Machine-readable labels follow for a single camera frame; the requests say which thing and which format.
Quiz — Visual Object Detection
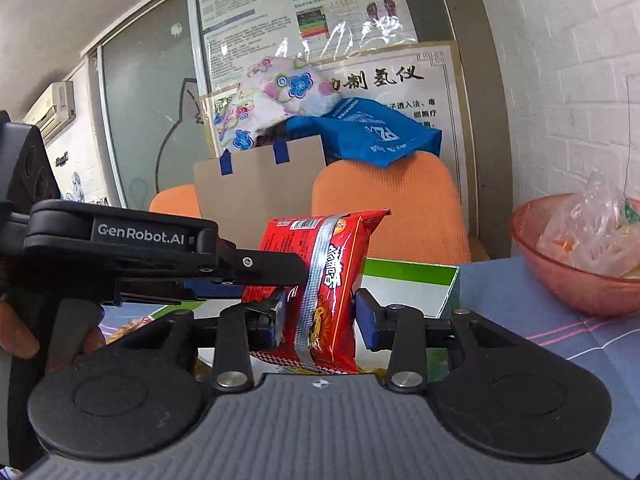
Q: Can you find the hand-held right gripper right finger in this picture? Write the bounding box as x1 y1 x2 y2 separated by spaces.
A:
354 287 572 394

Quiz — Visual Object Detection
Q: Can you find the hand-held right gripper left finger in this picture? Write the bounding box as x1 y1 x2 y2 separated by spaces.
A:
107 287 289 394

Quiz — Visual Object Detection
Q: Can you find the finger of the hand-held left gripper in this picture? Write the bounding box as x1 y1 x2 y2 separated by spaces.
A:
196 232 308 289
117 277 247 307

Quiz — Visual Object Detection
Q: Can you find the green cardboard box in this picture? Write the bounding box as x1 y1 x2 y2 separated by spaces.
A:
150 257 461 377

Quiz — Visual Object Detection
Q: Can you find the yellow red snack packet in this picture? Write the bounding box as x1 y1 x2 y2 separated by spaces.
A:
101 311 167 345

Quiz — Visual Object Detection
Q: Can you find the person's left hand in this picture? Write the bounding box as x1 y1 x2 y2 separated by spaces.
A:
0 301 107 362

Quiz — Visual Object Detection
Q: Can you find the brown cardboard box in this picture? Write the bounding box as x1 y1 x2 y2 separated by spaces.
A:
193 135 329 262

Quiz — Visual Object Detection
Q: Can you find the small orange chair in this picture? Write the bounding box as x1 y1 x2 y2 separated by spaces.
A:
149 184 203 219

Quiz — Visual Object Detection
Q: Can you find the large orange chair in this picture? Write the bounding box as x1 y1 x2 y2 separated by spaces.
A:
311 152 472 266

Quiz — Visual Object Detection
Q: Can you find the white air conditioner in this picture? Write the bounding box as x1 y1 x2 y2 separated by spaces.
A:
22 81 77 142

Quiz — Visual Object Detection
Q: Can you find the frosted glass partition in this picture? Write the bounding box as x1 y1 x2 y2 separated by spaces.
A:
96 0 212 209

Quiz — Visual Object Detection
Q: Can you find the blue plastic bag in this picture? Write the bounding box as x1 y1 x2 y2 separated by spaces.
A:
286 96 444 170

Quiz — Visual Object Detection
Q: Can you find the floral cloth bundle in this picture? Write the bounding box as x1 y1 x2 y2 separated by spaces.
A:
212 55 342 154

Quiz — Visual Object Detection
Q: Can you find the pink plastic bowl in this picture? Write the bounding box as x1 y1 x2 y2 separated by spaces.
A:
510 194 640 317

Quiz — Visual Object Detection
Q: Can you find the blue tablecloth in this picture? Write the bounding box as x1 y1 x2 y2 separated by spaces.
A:
457 252 640 479

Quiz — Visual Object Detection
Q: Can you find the framed calligraphy poster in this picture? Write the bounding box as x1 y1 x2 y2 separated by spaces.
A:
310 41 476 251

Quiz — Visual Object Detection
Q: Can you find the clear plastic food bag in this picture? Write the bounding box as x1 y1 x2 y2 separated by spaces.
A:
536 170 640 279

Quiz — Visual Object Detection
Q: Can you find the blue cartoon wall sticker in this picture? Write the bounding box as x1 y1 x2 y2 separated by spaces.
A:
70 171 92 202

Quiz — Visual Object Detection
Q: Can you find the green header wall poster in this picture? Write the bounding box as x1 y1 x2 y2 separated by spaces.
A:
192 0 419 94

